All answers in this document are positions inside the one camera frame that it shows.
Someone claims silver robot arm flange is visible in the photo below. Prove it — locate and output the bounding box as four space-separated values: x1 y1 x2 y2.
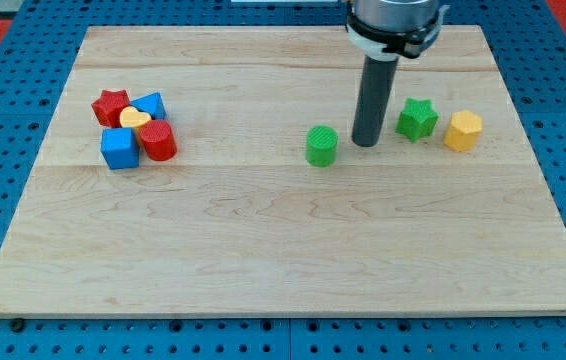
346 0 450 62

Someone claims blue triangle block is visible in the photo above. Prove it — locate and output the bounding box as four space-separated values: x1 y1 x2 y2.
130 92 167 120

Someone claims green cylinder block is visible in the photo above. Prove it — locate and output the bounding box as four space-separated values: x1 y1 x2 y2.
305 125 338 167

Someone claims light wooden board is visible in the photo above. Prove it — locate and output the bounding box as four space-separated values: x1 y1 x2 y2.
0 25 566 319

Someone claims red cylinder block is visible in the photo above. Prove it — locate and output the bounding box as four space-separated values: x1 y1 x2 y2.
140 120 178 161

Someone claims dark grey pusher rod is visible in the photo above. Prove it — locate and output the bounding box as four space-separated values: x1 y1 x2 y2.
351 56 398 147

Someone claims green star block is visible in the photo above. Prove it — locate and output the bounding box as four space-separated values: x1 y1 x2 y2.
395 98 439 143

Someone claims blue cube block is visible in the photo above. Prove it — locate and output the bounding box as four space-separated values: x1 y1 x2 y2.
100 128 139 170

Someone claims yellow heart block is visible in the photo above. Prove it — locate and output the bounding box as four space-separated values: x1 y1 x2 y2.
119 106 152 144

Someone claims yellow hexagon block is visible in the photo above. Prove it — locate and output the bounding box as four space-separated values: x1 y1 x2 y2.
443 110 483 152

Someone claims red star block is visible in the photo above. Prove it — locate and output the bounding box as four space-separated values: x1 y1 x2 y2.
91 90 130 128

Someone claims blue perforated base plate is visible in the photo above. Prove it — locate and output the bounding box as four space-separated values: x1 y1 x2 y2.
0 0 566 359

